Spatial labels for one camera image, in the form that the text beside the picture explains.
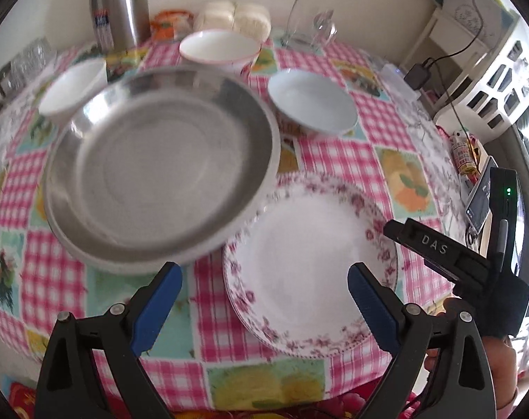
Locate black charger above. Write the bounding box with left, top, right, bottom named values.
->
left=404, top=58, right=436, bottom=90

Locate smartphone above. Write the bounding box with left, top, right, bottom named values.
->
left=465, top=156, right=499, bottom=233

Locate white lattice shelf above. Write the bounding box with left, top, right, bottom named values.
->
left=399, top=6, right=529, bottom=149

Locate light blue bowl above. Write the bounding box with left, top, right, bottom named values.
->
left=267, top=70, right=358, bottom=138

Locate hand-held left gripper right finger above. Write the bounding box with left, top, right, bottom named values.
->
left=347, top=262, right=496, bottom=419

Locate plain white bowl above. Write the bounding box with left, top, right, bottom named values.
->
left=38, top=58, right=108, bottom=125

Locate clear plastic box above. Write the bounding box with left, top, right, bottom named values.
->
left=380, top=63, right=422, bottom=102

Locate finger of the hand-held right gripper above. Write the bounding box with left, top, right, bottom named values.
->
left=383, top=218, right=496, bottom=297

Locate clear glass jar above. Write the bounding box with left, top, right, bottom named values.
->
left=10, top=37, right=58, bottom=84

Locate stainless steel thermos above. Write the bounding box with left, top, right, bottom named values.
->
left=90, top=0, right=163, bottom=53

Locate floral rim white plate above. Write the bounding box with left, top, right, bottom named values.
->
left=223, top=174, right=399, bottom=358

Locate small red label bottle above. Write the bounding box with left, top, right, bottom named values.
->
left=450, top=130, right=477, bottom=176

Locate pink rim white bowl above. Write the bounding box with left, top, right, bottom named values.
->
left=179, top=30, right=263, bottom=75

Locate orange snack packet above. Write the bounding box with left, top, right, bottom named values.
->
left=150, top=10, right=196, bottom=43

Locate bag of steamed buns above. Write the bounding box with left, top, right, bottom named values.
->
left=193, top=1, right=272, bottom=43

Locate person's right hand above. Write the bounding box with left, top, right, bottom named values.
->
left=424, top=297, right=520, bottom=413

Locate clear wine glass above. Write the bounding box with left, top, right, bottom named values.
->
left=312, top=9, right=339, bottom=45

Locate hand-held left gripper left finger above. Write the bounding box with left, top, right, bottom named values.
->
left=34, top=262, right=184, bottom=419

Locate large stainless steel bowl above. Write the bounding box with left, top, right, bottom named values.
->
left=45, top=66, right=281, bottom=271

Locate pink checkered tablecloth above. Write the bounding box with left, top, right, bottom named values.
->
left=0, top=37, right=471, bottom=411

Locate black charger cable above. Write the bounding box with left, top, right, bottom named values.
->
left=424, top=20, right=487, bottom=140

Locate grey bag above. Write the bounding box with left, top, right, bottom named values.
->
left=439, top=0, right=512, bottom=49

